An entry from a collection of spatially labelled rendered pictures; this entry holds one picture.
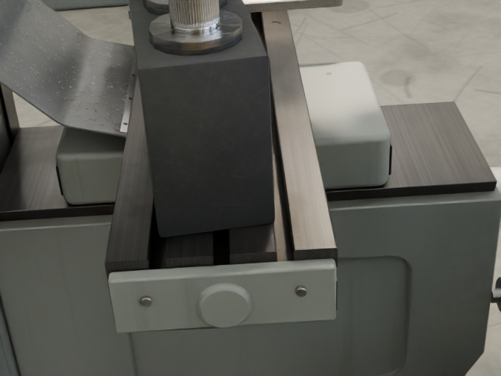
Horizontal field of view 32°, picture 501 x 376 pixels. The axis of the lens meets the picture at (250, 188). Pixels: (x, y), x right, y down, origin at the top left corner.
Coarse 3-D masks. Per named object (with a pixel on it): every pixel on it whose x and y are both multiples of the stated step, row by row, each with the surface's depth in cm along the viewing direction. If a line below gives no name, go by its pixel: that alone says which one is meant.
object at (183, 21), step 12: (168, 0) 81; (180, 0) 79; (192, 0) 79; (204, 0) 79; (216, 0) 81; (180, 12) 80; (192, 12) 80; (204, 12) 80; (216, 12) 81; (180, 24) 81; (192, 24) 80; (204, 24) 81; (216, 24) 82
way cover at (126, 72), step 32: (0, 0) 130; (32, 0) 142; (0, 32) 125; (32, 32) 134; (64, 32) 142; (0, 64) 120; (32, 64) 127; (64, 64) 134; (96, 64) 140; (128, 64) 142; (32, 96) 120; (64, 96) 127; (96, 96) 130; (128, 96) 132; (96, 128) 122
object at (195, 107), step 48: (144, 0) 90; (240, 0) 91; (144, 48) 82; (192, 48) 79; (240, 48) 80; (144, 96) 79; (192, 96) 80; (240, 96) 81; (192, 144) 83; (240, 144) 83; (192, 192) 85; (240, 192) 86
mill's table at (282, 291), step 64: (128, 128) 108; (128, 192) 96; (320, 192) 94; (128, 256) 85; (192, 256) 85; (256, 256) 85; (320, 256) 85; (128, 320) 87; (192, 320) 87; (256, 320) 87; (320, 320) 88
